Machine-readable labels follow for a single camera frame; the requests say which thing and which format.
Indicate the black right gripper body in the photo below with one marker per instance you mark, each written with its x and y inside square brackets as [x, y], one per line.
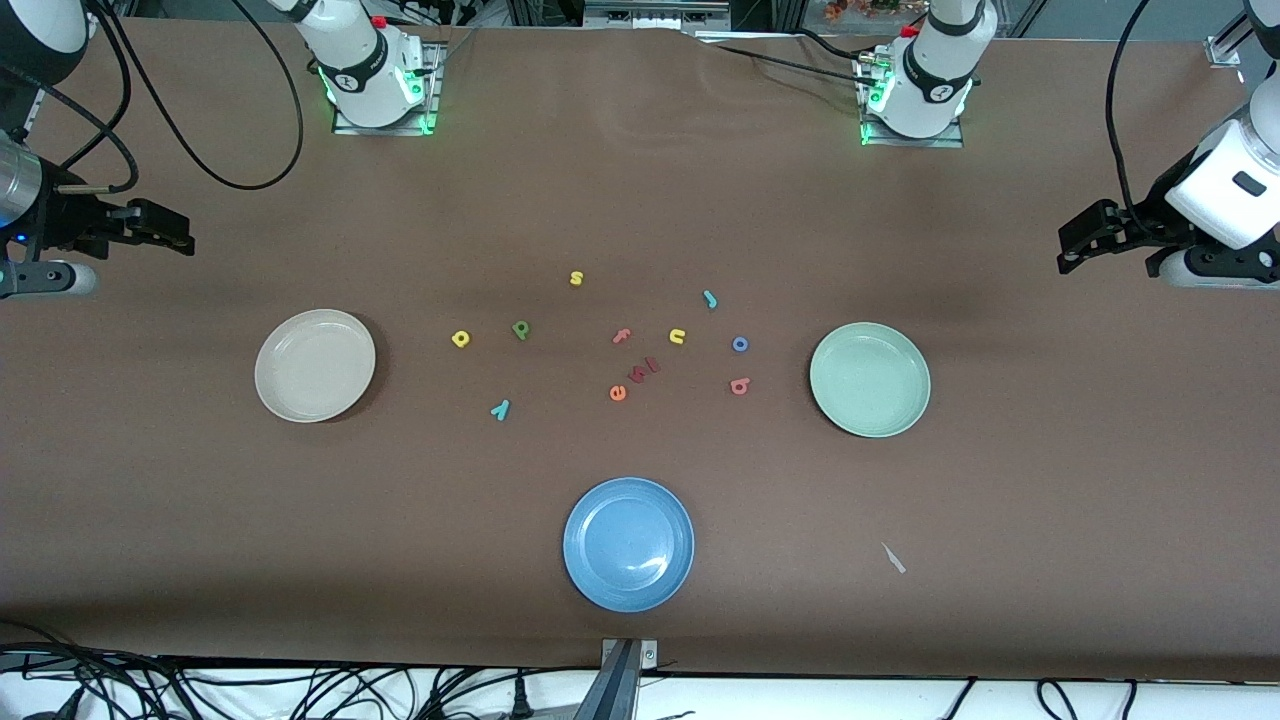
[62, 222]

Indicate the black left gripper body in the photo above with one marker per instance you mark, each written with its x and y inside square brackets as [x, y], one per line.
[1150, 215]

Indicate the teal foam letter y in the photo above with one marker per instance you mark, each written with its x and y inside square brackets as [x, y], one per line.
[501, 411]

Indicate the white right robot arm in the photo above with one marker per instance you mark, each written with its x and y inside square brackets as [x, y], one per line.
[360, 60]

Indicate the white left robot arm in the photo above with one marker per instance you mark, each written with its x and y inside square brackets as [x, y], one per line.
[935, 70]

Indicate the beige brown plate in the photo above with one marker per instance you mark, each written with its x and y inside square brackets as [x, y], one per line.
[315, 365]

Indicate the light green plate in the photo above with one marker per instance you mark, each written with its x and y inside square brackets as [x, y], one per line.
[870, 380]

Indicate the brown table cover sheet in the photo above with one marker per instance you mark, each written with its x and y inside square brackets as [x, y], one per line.
[200, 520]

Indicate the orange flower decoration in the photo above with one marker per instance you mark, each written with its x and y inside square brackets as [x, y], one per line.
[850, 10]

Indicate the white paper scrap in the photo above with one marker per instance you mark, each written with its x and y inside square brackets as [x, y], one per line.
[893, 558]

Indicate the grey equipment box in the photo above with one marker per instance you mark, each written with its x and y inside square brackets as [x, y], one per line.
[650, 15]

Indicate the blue plate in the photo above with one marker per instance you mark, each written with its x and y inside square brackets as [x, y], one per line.
[628, 545]

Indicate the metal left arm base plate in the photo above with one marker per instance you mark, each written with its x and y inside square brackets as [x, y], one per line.
[955, 140]

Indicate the aluminium frame corner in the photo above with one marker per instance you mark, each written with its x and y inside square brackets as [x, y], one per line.
[1225, 45]

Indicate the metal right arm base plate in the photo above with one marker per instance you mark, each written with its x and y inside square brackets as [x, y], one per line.
[385, 130]

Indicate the metal camera pole bracket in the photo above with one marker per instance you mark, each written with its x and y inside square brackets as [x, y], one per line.
[620, 690]

